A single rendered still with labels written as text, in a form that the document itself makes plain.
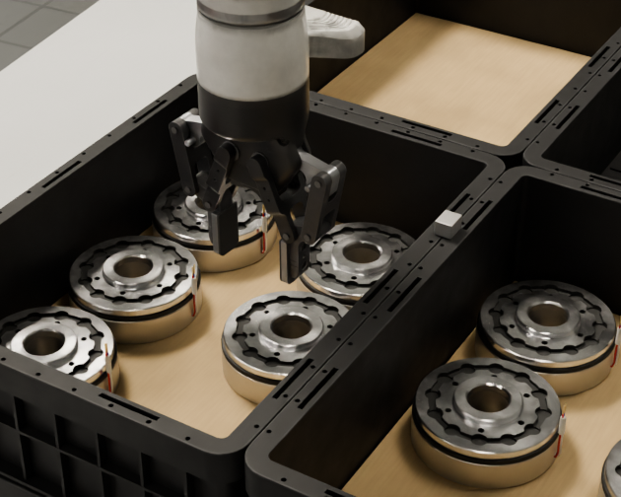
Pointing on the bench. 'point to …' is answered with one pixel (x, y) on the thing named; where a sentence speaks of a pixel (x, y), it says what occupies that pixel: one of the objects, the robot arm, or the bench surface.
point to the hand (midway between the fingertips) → (258, 247)
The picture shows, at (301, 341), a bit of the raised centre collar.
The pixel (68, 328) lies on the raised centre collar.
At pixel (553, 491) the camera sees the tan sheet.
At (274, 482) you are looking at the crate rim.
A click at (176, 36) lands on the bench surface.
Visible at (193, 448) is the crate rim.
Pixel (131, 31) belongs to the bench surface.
